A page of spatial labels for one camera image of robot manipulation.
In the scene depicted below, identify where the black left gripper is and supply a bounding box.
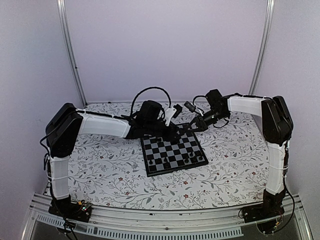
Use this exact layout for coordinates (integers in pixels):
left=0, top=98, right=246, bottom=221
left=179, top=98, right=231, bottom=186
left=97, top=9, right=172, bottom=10
left=146, top=120, right=186, bottom=143

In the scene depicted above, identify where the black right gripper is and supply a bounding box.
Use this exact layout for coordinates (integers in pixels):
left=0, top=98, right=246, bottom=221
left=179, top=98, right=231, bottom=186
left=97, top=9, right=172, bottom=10
left=184, top=108, right=228, bottom=133

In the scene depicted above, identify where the black silver chess board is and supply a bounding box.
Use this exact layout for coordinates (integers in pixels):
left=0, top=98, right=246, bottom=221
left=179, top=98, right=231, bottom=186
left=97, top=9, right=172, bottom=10
left=140, top=132, right=209, bottom=177

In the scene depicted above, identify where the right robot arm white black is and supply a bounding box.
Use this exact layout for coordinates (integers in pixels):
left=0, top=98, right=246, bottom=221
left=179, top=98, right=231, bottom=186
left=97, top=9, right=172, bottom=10
left=184, top=89, right=294, bottom=218

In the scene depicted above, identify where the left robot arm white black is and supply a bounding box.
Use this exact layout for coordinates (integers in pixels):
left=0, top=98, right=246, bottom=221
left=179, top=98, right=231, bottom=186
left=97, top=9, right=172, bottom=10
left=43, top=100, right=182, bottom=217

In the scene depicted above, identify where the floral patterned table mat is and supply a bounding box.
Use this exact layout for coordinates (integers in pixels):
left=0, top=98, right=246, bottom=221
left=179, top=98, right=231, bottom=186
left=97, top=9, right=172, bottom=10
left=53, top=103, right=271, bottom=210

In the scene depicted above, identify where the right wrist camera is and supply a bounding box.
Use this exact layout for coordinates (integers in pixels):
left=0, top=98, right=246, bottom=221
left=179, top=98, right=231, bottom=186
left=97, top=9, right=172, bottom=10
left=183, top=101, right=203, bottom=116

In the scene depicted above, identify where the right camera black cable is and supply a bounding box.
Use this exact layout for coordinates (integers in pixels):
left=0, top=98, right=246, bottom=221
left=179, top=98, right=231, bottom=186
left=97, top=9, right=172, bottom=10
left=192, top=94, right=208, bottom=106

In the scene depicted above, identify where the camera black cable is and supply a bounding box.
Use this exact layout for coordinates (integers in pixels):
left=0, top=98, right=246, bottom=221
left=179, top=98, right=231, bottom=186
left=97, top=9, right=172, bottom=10
left=130, top=86, right=173, bottom=118
left=192, top=94, right=208, bottom=106

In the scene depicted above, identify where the left camera black cable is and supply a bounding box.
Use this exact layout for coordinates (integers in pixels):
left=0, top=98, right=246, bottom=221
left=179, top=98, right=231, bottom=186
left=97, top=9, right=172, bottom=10
left=130, top=86, right=173, bottom=118

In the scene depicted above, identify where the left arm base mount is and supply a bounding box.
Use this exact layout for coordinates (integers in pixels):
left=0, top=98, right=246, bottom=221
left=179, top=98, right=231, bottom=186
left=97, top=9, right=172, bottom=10
left=48, top=199, right=92, bottom=223

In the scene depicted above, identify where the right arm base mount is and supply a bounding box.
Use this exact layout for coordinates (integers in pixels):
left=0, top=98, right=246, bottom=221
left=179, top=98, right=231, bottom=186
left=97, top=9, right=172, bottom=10
left=240, top=203, right=285, bottom=223

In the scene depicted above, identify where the front aluminium rail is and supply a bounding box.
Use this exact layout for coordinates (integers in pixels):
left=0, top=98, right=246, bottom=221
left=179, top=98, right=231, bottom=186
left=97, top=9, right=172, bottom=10
left=21, top=193, right=315, bottom=240

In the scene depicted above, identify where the right aluminium frame post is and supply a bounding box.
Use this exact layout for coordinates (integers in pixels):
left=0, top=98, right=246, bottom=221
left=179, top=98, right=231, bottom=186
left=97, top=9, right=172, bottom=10
left=248, top=0, right=275, bottom=95

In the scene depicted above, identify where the aluminium frame post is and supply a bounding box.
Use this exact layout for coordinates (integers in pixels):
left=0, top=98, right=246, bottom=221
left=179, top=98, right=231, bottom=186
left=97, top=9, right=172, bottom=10
left=248, top=0, right=275, bottom=95
left=56, top=0, right=87, bottom=106

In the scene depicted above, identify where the left aluminium frame post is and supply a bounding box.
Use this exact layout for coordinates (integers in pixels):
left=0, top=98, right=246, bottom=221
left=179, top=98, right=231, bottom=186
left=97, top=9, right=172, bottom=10
left=56, top=0, right=87, bottom=106

